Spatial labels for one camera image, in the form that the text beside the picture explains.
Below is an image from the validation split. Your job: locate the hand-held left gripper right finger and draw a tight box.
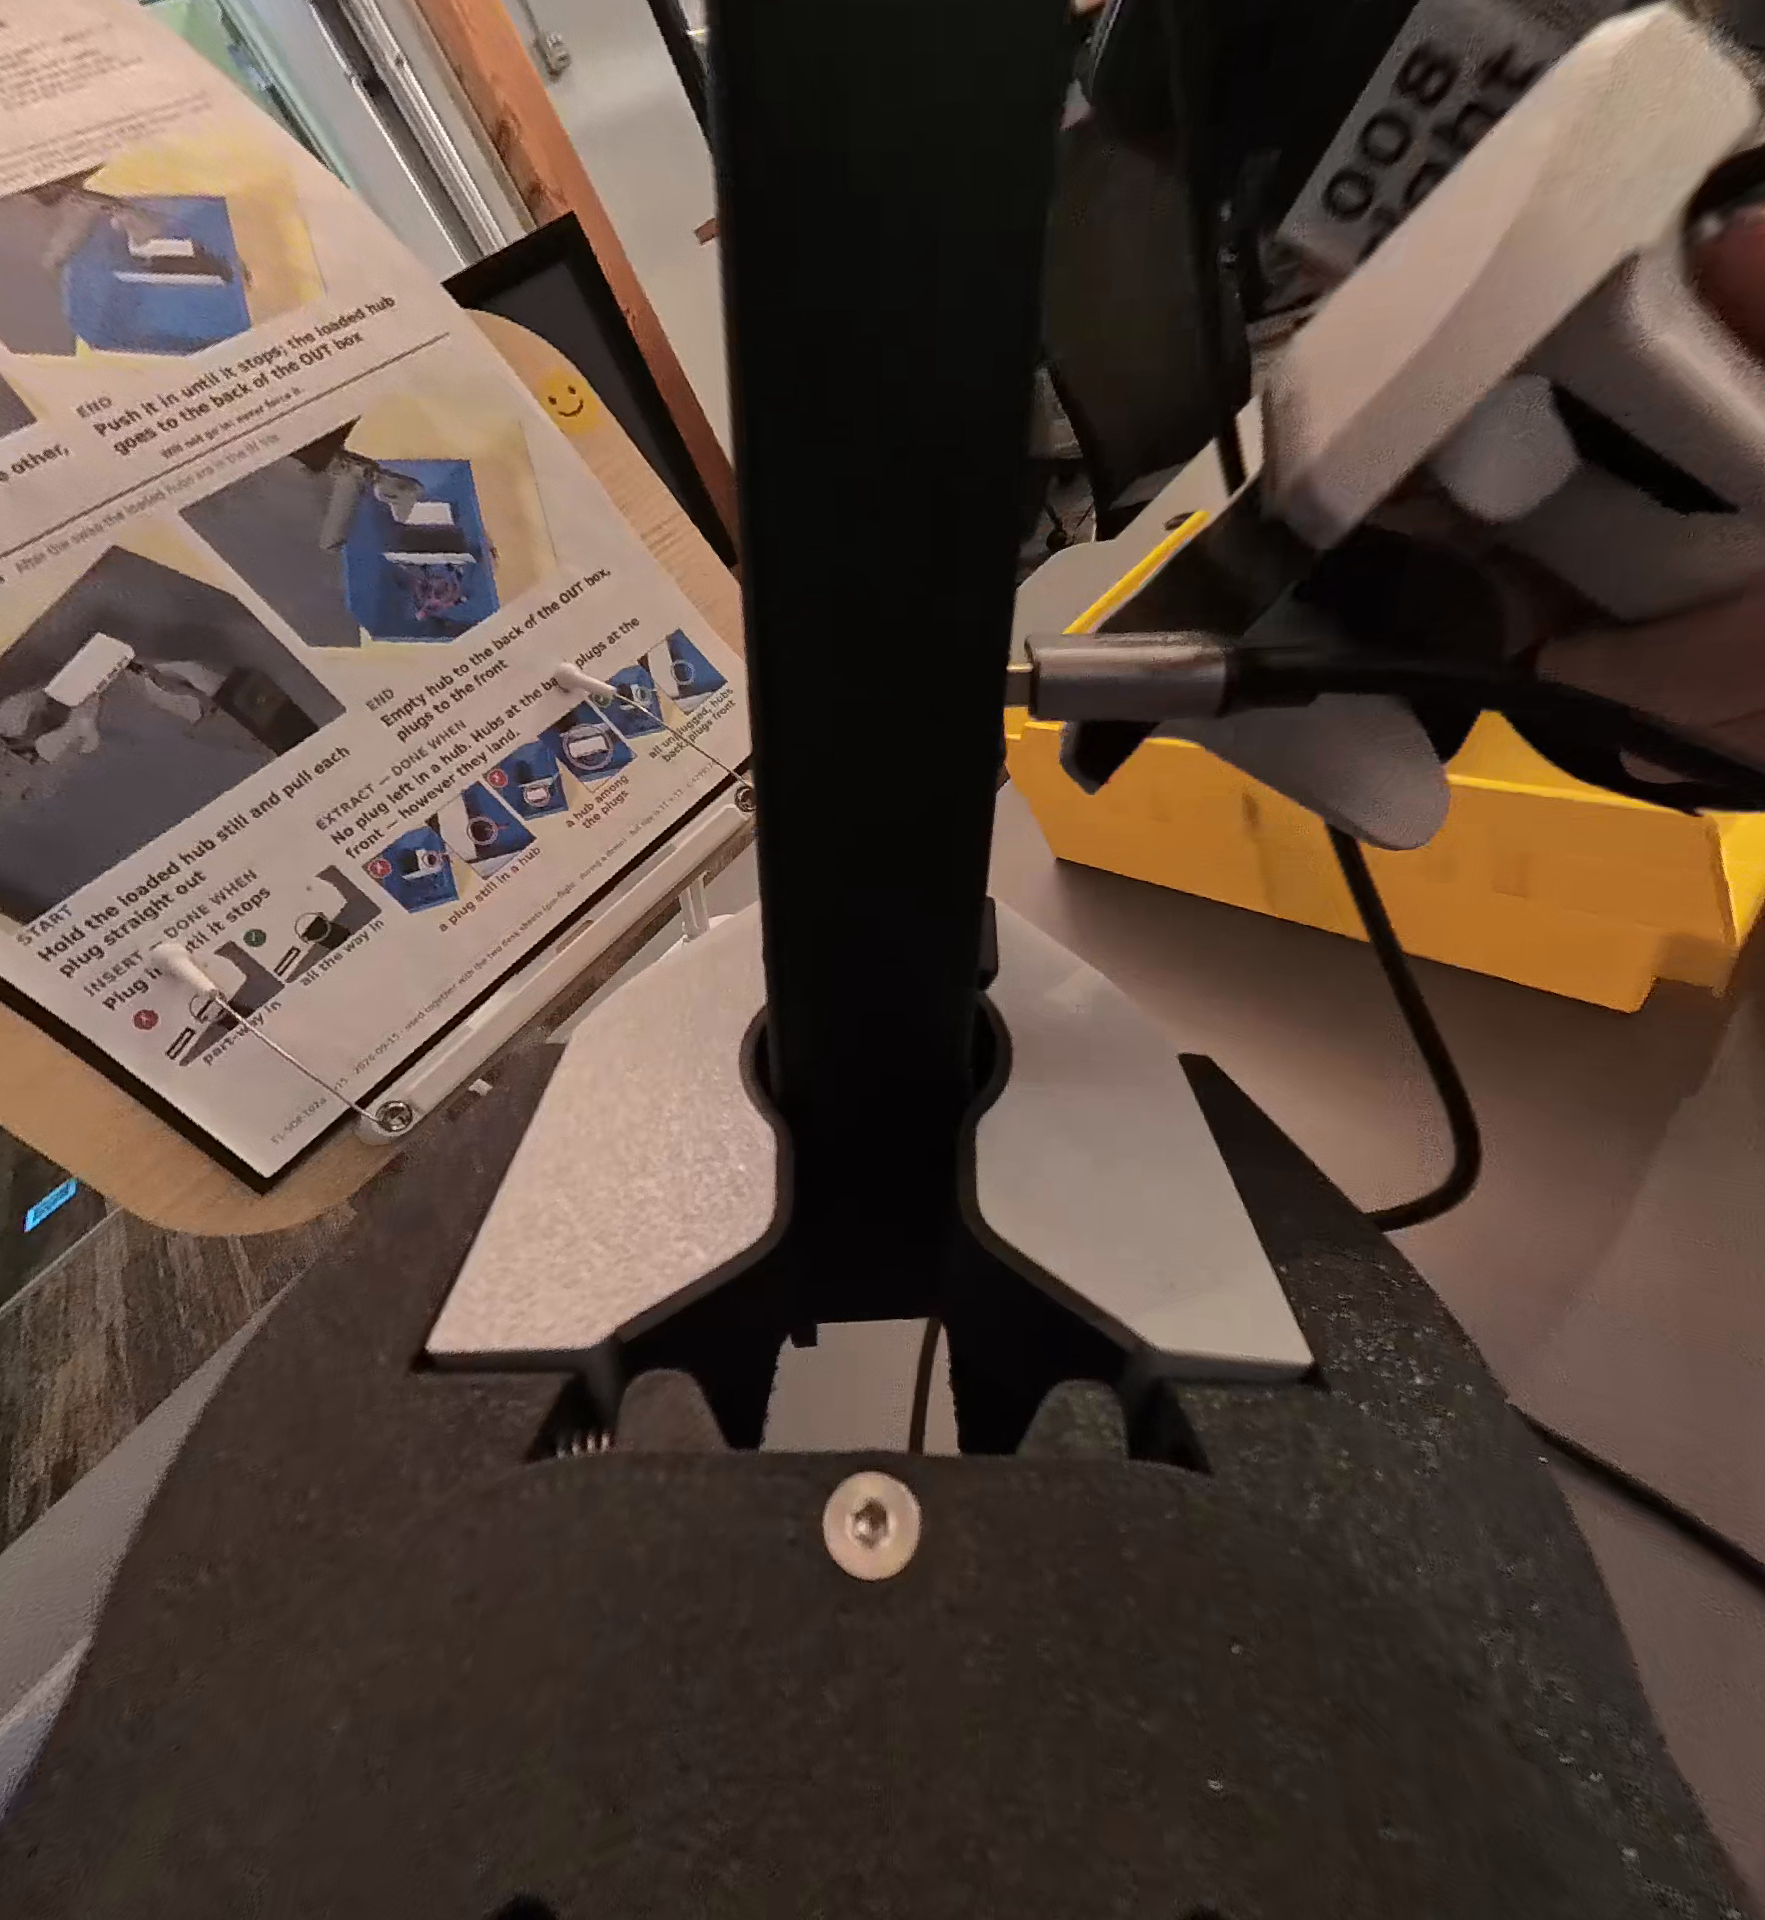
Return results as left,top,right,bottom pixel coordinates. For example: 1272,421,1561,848
959,900,1318,1389

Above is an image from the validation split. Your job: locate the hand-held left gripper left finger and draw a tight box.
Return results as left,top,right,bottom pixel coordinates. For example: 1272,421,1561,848
420,916,795,1374

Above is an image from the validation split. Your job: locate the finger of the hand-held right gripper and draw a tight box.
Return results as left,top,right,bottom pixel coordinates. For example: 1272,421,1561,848
1252,0,1765,632
1063,510,1461,853

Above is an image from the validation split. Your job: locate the black usb cable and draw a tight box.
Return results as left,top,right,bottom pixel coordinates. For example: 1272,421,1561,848
1003,630,1765,1239

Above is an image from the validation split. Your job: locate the yellow plastic bin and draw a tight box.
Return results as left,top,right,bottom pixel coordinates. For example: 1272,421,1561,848
1003,510,1765,1014

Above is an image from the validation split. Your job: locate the instruction sheet on stand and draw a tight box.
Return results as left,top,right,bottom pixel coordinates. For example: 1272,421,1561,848
0,300,749,1239

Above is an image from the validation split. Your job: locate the black monitor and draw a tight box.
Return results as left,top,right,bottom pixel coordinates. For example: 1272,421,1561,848
448,210,740,572

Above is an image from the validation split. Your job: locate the instruction poster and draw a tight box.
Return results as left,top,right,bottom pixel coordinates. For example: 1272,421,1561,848
0,0,749,1172

